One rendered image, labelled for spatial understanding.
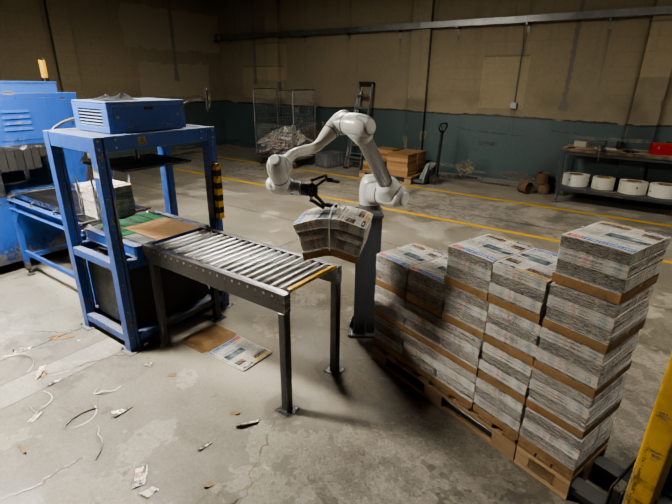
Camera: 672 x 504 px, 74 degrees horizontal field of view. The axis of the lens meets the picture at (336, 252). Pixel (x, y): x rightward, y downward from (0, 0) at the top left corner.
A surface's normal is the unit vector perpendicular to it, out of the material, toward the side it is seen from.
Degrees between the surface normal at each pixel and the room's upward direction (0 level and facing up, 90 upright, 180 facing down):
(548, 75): 90
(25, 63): 90
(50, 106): 90
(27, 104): 90
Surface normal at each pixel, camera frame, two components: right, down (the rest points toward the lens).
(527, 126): -0.58, 0.29
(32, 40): 0.81, 0.22
